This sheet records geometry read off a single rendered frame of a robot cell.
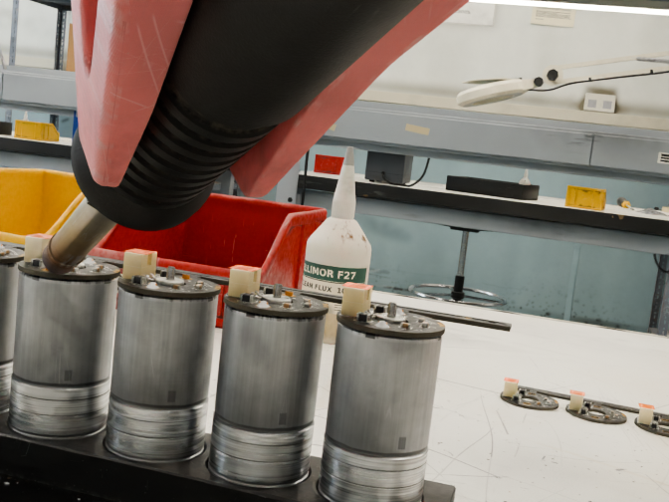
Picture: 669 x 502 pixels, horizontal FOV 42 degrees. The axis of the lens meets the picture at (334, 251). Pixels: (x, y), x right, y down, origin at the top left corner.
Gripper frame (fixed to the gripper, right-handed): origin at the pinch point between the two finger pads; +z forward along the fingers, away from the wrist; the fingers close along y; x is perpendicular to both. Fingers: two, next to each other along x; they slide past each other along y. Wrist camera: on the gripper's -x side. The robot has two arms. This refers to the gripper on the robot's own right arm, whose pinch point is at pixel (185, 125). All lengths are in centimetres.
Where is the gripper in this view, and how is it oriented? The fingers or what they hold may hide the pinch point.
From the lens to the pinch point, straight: 13.6
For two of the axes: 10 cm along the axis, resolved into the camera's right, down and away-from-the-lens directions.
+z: -3.3, 8.0, 5.1
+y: -8.7, -0.4, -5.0
